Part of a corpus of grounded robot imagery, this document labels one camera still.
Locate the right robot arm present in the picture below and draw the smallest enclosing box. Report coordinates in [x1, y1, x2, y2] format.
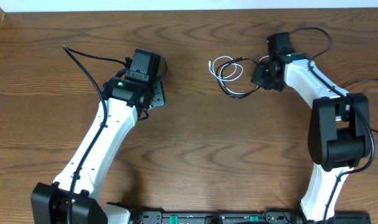
[252, 32, 375, 223]

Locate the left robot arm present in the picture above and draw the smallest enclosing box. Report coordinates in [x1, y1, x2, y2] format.
[30, 49, 168, 223]

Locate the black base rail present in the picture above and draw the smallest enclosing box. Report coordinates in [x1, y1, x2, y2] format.
[104, 210, 372, 224]

